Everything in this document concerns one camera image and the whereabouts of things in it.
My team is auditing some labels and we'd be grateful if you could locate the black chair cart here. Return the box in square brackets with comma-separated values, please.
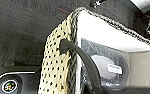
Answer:
[132, 7, 150, 44]

